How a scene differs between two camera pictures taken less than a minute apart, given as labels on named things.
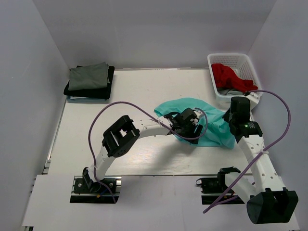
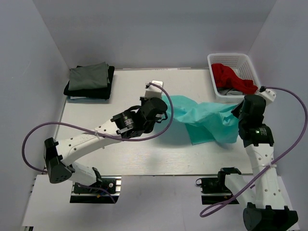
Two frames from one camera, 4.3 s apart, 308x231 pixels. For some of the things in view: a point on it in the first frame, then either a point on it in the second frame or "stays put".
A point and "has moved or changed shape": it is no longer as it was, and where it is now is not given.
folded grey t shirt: x=88 y=76 stays put
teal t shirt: x=216 y=131 has moved or changed shape
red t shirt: x=225 y=77 stays put
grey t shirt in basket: x=225 y=91 stays put
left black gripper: x=194 y=126 to x=143 y=100
